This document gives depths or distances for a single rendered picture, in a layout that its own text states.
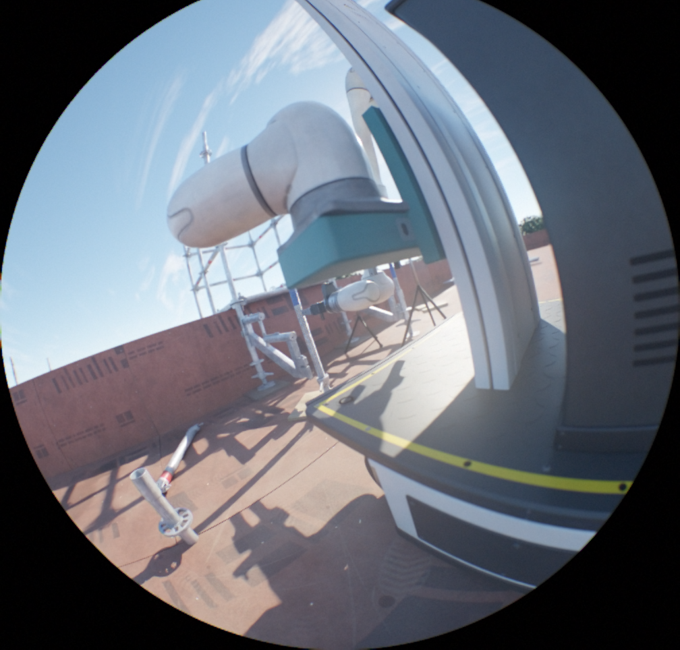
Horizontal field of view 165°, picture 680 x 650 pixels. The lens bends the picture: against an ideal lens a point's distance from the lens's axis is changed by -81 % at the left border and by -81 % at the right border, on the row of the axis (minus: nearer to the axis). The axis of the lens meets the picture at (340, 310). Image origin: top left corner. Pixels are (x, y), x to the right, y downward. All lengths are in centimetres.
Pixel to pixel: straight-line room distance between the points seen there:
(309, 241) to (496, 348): 29
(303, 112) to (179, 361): 175
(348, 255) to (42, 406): 220
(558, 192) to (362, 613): 63
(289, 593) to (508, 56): 82
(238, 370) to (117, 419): 109
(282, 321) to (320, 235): 194
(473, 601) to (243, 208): 77
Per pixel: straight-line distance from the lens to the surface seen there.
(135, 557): 98
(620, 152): 22
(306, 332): 119
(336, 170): 35
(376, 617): 54
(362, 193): 34
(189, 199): 44
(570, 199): 20
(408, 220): 38
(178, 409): 193
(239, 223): 42
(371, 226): 31
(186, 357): 190
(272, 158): 38
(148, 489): 73
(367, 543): 61
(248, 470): 101
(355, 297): 85
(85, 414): 205
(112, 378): 194
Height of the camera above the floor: 52
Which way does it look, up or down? 3 degrees down
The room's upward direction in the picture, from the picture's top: 18 degrees counter-clockwise
